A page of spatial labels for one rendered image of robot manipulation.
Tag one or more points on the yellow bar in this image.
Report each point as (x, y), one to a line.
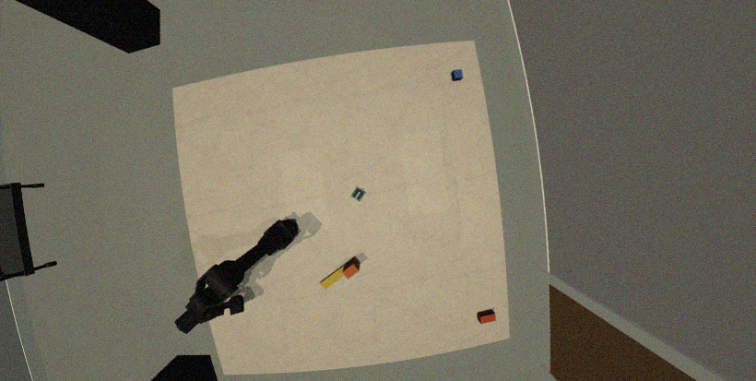
(348, 269)

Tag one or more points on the reddish-brown block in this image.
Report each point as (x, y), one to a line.
(486, 316)

